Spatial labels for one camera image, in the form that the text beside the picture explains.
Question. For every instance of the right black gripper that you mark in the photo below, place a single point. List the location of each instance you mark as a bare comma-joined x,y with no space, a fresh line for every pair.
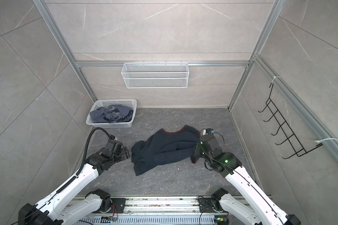
196,153

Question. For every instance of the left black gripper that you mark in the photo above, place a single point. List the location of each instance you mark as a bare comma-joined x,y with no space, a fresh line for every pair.
125,152

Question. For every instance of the navy tank top red trim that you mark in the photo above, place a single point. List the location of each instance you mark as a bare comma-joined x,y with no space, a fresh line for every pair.
164,148

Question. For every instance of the white plastic laundry basket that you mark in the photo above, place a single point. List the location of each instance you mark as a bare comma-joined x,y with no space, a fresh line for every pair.
132,103

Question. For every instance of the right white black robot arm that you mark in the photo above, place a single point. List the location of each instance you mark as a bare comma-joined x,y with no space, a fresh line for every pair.
261,210

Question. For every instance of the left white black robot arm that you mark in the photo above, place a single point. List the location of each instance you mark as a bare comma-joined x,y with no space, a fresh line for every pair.
54,210

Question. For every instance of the grey blue tank top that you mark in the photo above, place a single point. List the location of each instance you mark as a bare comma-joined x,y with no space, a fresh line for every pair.
112,114

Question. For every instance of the small circuit board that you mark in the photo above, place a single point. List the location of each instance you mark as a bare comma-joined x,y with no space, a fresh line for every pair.
107,219

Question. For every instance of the white zip tie lower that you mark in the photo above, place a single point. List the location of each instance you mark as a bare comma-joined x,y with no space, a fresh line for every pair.
326,139

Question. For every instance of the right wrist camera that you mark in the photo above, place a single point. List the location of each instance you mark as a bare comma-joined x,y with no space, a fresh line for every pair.
206,131

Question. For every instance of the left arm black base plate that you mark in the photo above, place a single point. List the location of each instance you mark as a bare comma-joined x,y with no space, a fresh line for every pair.
115,205

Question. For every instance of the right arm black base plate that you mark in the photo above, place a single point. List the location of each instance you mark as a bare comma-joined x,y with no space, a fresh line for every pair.
209,205

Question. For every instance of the aluminium mounting rail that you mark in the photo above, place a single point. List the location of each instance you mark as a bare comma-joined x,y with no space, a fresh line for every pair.
160,206

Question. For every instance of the white slotted cable duct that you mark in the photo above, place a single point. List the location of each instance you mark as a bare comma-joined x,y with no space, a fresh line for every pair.
152,220

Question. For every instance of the white wire mesh wall basket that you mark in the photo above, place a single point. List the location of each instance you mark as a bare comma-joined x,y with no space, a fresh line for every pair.
155,75

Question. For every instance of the black wire hook rack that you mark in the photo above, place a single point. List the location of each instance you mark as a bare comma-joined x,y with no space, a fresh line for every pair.
284,127

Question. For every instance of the aluminium frame profiles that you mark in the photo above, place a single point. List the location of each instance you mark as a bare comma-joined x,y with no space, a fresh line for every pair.
312,121

